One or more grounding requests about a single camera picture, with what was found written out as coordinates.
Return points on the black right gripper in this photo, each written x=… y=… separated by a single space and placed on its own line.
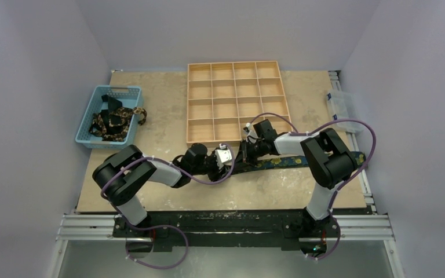
x=243 y=152

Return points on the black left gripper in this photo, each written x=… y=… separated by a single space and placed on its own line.
x=218 y=174

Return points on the wooden compartment tray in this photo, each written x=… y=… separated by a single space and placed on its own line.
x=224 y=96

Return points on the blue floral tie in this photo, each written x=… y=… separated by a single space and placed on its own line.
x=281 y=162

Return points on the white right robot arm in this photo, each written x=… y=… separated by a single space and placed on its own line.
x=330 y=161

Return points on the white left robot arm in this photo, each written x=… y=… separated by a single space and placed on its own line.
x=124 y=173

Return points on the leopard print tie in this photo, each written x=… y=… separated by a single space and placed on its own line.
x=114 y=126

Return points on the blue plastic basket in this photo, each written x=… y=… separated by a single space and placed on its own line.
x=129 y=96

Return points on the black tie in basket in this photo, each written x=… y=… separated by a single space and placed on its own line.
x=110 y=115

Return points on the clear plastic box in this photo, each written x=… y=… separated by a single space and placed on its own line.
x=341 y=105

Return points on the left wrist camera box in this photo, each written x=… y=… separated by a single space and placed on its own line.
x=223 y=155

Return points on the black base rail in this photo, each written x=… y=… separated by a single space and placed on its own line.
x=286 y=229

